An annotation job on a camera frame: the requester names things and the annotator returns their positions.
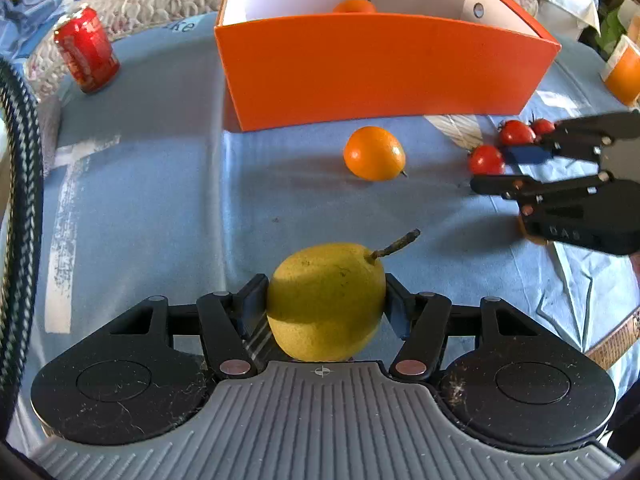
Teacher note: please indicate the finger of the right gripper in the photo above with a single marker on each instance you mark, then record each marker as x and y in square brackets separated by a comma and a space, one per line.
[582, 138]
[591, 191]

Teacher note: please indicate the orange white cup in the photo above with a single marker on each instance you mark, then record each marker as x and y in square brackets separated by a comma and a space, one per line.
[621, 75]

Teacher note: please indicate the yellow green pear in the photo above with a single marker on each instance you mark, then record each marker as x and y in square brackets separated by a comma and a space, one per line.
[324, 303]

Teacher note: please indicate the orange cardboard box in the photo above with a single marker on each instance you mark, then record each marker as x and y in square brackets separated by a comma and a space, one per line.
[295, 62]

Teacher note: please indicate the blue tablecloth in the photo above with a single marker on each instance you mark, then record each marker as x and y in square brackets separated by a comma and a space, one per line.
[154, 191]

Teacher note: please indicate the red tomato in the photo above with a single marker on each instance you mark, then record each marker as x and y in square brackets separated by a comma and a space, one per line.
[514, 132]
[541, 126]

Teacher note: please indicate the red tomato end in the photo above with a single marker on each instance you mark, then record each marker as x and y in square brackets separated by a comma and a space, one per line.
[486, 159]

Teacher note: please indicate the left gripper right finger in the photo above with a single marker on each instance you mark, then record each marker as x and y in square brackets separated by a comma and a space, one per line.
[420, 322]

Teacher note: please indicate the red soda can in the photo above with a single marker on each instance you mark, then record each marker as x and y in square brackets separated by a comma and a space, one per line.
[85, 48]

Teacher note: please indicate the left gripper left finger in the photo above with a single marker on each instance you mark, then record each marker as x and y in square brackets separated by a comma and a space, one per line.
[226, 321]

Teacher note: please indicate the large orange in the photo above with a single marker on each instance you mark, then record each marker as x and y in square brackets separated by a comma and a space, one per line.
[355, 6]

